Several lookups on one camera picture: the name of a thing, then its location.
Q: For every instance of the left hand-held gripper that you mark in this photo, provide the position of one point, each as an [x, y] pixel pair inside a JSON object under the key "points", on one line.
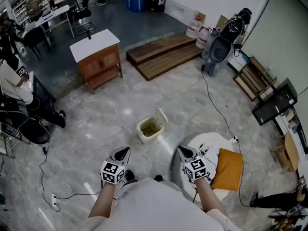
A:
{"points": [[113, 173]]}

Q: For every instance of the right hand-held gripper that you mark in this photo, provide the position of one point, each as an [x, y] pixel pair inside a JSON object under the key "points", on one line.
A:
{"points": [[196, 168]]}

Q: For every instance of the cream plastic trash bin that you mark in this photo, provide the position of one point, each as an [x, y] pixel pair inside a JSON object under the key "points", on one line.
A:
{"points": [[150, 138]]}

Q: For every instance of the person's right forearm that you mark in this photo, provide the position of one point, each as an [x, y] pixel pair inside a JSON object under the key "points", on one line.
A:
{"points": [[209, 196]]}

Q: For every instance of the person's left forearm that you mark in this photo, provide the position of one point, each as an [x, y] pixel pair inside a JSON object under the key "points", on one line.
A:
{"points": [[103, 198]]}

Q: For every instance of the white black patterned cloth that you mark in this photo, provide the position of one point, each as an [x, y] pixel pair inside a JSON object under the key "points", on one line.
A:
{"points": [[209, 156]]}

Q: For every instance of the person's left shoe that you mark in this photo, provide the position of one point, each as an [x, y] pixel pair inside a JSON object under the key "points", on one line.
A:
{"points": [[130, 175]]}

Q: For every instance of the person's shoe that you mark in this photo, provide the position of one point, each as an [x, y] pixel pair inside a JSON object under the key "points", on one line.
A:
{"points": [[130, 175], [158, 177]]}

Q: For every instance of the white round pouf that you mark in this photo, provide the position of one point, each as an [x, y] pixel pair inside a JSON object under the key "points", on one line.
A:
{"points": [[211, 138]]}

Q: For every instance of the person's right shoe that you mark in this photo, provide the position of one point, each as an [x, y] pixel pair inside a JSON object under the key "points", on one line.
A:
{"points": [[158, 177]]}

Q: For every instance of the orange cushion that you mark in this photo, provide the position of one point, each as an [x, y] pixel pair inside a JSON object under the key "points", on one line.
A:
{"points": [[227, 170]]}

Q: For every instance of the white power strip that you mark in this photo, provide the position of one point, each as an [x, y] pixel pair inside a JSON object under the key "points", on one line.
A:
{"points": [[54, 200], [234, 139]]}

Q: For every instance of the person's white shirt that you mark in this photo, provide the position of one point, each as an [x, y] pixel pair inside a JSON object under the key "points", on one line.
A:
{"points": [[149, 206]]}

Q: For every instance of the black power adapter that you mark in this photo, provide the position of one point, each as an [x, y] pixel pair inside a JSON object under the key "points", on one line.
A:
{"points": [[44, 150]]}

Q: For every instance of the wooden cabinet with white top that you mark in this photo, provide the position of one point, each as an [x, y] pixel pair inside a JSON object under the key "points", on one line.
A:
{"points": [[101, 61]]}

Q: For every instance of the wooden slatted rack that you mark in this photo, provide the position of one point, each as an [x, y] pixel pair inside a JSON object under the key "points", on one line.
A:
{"points": [[255, 80]]}

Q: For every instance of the black cabinet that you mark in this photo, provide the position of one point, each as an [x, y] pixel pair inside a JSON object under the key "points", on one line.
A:
{"points": [[274, 105]]}

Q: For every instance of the wooden chair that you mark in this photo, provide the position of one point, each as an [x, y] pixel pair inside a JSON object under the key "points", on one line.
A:
{"points": [[288, 153]]}

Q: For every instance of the wooden step platform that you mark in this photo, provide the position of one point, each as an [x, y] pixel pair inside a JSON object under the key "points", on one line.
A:
{"points": [[166, 54]]}

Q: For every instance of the black grey scooter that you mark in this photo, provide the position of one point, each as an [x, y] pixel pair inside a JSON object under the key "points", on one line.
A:
{"points": [[221, 49]]}

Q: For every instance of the clear water jug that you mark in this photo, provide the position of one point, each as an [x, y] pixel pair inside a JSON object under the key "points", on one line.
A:
{"points": [[193, 29], [203, 38]]}

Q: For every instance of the black faucet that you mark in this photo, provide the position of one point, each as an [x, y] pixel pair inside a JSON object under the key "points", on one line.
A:
{"points": [[89, 34]]}

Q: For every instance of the black office chair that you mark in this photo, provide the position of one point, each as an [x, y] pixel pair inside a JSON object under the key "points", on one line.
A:
{"points": [[83, 13]]}

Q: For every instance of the black storage box yellow lid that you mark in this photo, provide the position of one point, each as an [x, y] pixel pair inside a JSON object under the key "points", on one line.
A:
{"points": [[156, 2]]}

